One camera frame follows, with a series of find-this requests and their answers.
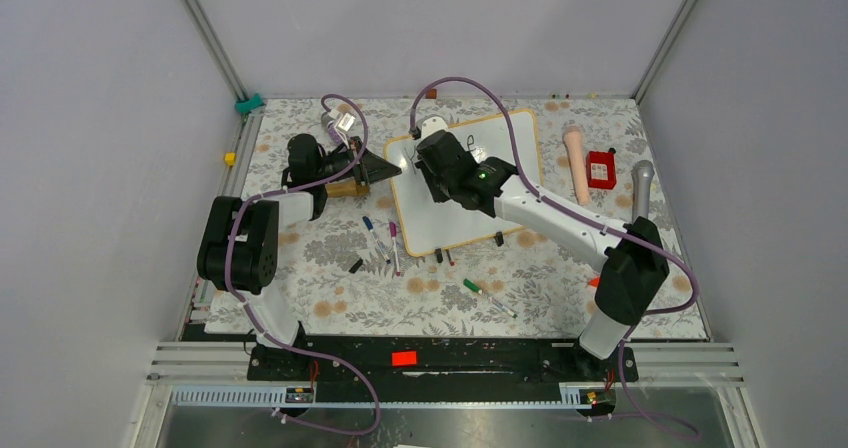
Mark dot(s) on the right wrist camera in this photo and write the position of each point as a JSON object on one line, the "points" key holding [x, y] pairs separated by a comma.
{"points": [[425, 127]]}

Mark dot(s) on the whiteboard wire stand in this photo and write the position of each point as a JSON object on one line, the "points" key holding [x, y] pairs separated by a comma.
{"points": [[484, 245]]}

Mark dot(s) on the yellow framed whiteboard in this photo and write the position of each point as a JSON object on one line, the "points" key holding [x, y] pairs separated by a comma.
{"points": [[492, 147]]}

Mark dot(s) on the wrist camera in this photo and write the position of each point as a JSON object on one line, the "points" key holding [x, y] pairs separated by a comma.
{"points": [[425, 127], [343, 123]]}

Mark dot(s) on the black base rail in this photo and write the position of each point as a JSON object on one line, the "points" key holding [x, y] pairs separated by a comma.
{"points": [[351, 369]]}

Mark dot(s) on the red tape label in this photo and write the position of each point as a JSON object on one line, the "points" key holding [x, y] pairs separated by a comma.
{"points": [[404, 358]]}

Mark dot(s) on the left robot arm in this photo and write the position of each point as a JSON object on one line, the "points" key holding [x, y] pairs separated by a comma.
{"points": [[238, 252]]}

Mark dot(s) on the teal corner clip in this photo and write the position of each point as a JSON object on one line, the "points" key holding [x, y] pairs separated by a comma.
{"points": [[246, 106]]}

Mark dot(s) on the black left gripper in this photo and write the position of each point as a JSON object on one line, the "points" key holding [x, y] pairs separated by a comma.
{"points": [[366, 166]]}

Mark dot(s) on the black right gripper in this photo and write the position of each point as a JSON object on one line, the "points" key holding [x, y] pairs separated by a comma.
{"points": [[438, 195]]}

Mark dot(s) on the blue capped white marker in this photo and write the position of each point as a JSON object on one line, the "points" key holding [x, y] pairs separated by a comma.
{"points": [[381, 250]]}

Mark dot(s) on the silver microphone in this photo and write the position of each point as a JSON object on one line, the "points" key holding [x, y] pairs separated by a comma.
{"points": [[642, 175]]}

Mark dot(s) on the magenta capped white marker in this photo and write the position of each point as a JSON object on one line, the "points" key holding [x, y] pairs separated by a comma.
{"points": [[395, 248]]}

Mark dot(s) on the green capped white marker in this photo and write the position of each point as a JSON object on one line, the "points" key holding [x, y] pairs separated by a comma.
{"points": [[490, 298]]}

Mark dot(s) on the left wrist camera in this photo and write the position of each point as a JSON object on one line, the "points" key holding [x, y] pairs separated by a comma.
{"points": [[343, 123]]}

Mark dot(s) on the red box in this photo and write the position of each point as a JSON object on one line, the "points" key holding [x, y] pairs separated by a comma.
{"points": [[601, 169]]}

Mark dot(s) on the yellow small cube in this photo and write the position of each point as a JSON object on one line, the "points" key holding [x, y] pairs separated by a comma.
{"points": [[230, 159]]}

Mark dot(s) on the pink beige microphone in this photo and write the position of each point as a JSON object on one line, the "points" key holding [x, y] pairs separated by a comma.
{"points": [[573, 141]]}

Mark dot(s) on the purple glitter microphone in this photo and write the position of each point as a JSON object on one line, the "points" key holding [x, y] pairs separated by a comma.
{"points": [[328, 122]]}

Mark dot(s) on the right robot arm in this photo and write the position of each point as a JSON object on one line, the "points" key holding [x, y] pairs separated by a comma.
{"points": [[626, 255]]}

